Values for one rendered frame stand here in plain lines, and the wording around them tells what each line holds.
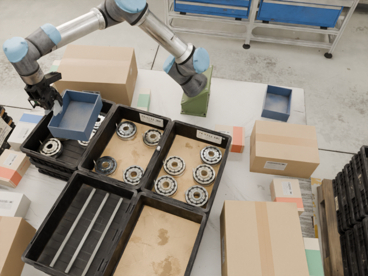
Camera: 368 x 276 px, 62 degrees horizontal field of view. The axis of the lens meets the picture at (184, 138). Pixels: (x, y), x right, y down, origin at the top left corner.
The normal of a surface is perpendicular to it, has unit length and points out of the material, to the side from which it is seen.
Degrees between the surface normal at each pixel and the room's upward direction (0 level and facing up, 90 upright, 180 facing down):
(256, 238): 0
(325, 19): 90
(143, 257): 0
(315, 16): 90
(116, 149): 0
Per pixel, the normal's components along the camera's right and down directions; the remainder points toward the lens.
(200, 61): 0.73, 0.04
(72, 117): 0.02, -0.56
